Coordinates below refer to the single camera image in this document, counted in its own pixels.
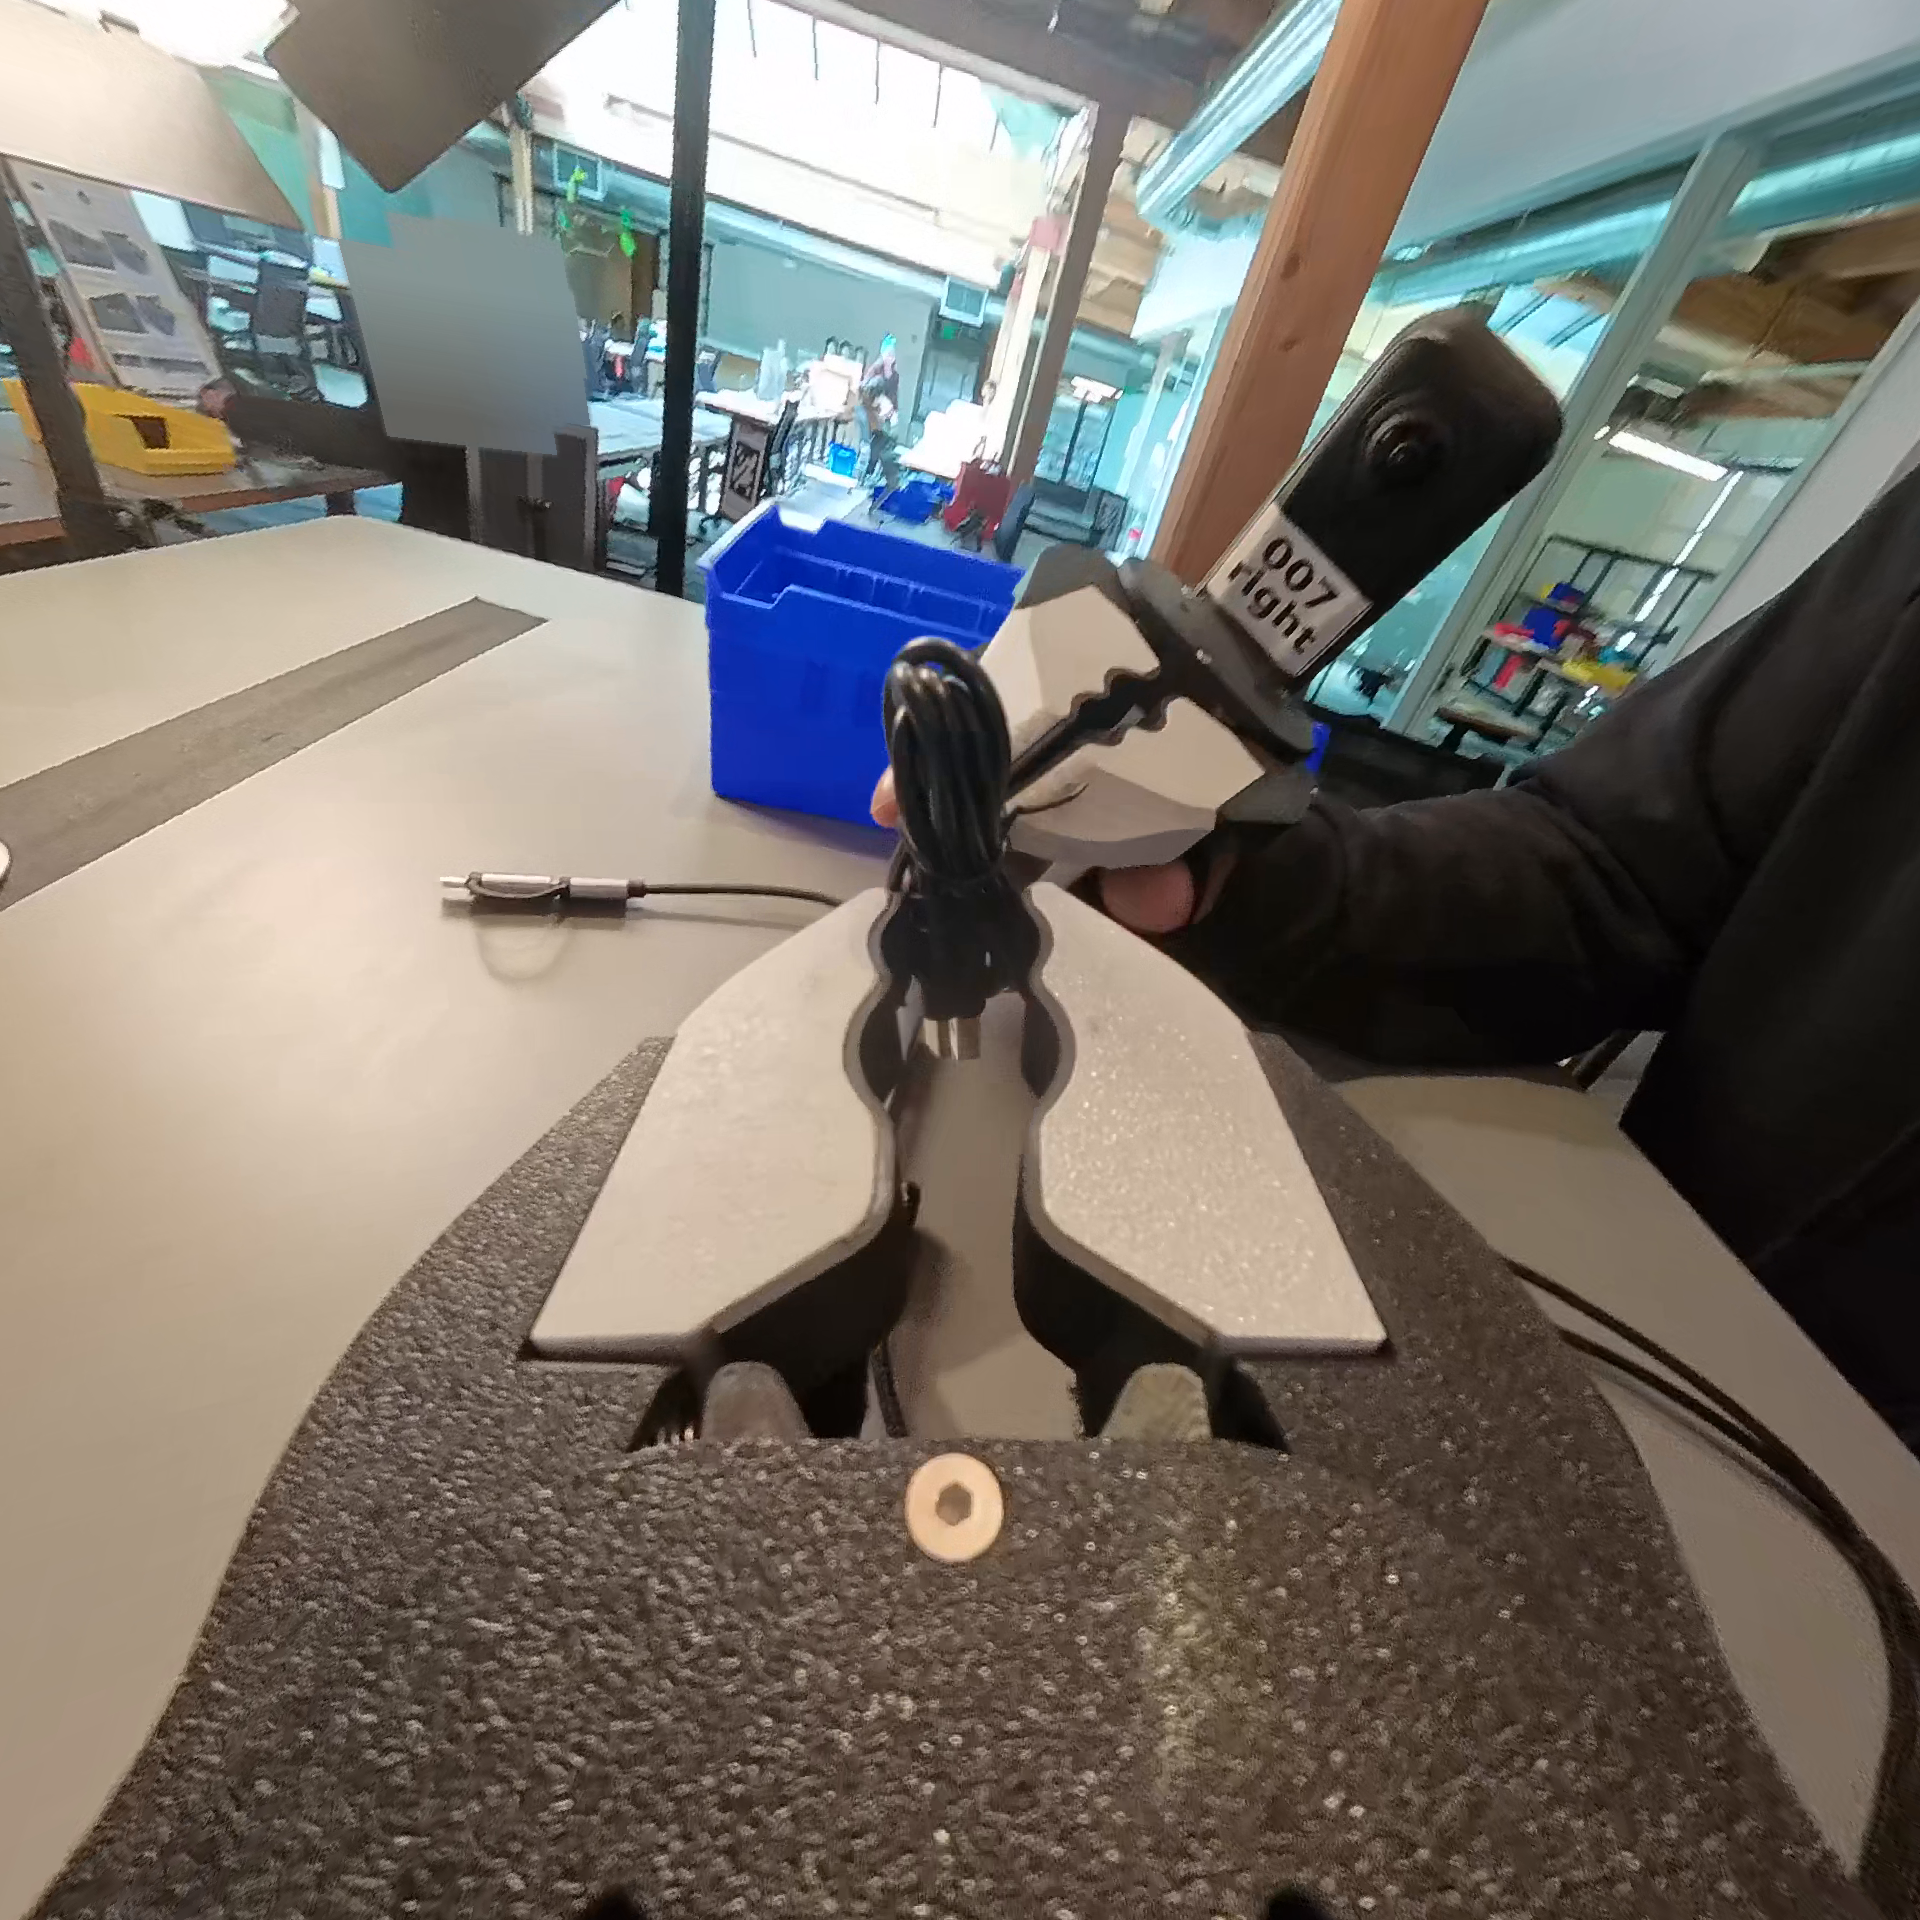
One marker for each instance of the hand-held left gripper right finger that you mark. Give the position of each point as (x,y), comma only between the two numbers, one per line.
(1185,1184)

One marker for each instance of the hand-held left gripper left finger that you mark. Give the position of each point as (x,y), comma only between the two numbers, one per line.
(735,1171)

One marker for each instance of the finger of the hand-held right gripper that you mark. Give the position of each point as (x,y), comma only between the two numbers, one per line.
(1065,660)
(1185,780)

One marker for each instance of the person's right forearm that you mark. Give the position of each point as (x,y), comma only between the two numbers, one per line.
(1500,931)

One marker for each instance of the person's right hand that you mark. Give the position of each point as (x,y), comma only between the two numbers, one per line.
(1152,901)

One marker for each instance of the blue plastic bin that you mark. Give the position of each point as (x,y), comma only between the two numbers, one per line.
(796,705)

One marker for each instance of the printed marker board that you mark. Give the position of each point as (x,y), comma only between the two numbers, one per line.
(748,474)

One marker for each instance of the black light stand pole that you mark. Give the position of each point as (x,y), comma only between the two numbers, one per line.
(686,300)

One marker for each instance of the studio light panel with flaps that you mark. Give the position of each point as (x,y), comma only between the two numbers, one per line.
(422,75)

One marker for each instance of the yellow plastic bin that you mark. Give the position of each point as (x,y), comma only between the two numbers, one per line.
(106,427)

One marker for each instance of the printed poster sheet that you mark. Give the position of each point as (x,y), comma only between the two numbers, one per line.
(120,283)

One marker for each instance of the wooden support post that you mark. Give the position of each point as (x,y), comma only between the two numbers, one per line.
(1320,269)

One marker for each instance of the silver spiral air duct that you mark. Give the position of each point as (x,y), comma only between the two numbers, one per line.
(1243,105)

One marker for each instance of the dark table post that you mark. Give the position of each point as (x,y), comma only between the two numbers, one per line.
(44,420)

